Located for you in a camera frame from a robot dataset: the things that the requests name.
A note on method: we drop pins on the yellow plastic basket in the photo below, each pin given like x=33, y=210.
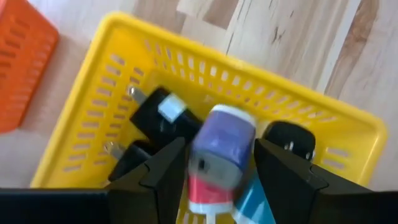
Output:
x=140, y=40

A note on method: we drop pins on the black white USB charger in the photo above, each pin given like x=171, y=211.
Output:
x=286, y=133
x=136, y=155
x=155, y=124

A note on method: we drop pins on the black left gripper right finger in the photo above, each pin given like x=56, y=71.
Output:
x=326, y=205

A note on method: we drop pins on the pink white USB charger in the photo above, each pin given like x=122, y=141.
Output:
x=208, y=193

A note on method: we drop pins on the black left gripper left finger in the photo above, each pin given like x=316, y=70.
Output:
x=93, y=208

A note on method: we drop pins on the teal white USB charger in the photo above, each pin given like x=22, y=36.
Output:
x=252, y=205

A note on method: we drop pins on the purple white USB charger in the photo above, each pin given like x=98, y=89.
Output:
x=224, y=137

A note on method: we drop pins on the orange plastic basket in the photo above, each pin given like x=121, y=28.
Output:
x=21, y=62

